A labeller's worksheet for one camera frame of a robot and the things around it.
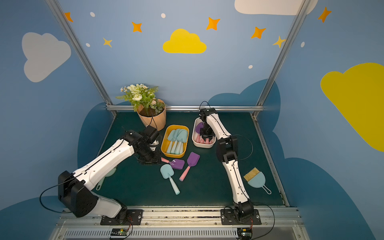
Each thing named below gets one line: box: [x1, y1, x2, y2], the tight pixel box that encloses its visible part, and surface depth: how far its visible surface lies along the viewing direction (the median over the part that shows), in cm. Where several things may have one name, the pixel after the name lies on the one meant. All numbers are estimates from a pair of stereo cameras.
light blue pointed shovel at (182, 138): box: [175, 130, 188, 155], surface depth 106 cm
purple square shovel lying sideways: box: [161, 157, 185, 170], surface depth 95 cm
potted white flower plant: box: [115, 83, 167, 131], surface depth 92 cm
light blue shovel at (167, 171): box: [160, 164, 181, 195], surface depth 92 cm
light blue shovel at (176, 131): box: [170, 129, 181, 154], surface depth 106 cm
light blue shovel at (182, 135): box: [177, 130, 188, 143], surface depth 106 cm
